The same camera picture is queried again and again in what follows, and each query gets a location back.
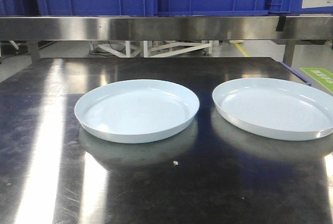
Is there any light blue plate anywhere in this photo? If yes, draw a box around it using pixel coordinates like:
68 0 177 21
74 79 200 144
212 78 332 141

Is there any blue table edge guard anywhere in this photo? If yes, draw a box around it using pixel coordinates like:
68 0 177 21
279 61 312 86

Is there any black tape strip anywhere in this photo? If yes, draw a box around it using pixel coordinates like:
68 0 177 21
276 16 286 32

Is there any green floor sign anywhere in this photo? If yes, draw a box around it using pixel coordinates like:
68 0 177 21
301 67 332 92

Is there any white metal frame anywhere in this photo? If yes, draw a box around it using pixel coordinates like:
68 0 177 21
89 40 214 58

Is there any stainless steel shelf rail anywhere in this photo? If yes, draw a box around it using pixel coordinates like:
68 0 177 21
1 15 332 41

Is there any right steel shelf post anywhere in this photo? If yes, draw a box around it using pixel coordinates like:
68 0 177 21
283 40 296 67

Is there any steel shelf post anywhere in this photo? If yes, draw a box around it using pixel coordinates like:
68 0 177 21
26 41 41 63
283 40 296 67

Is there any left steel shelf post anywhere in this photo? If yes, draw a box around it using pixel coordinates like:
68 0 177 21
26 41 41 63

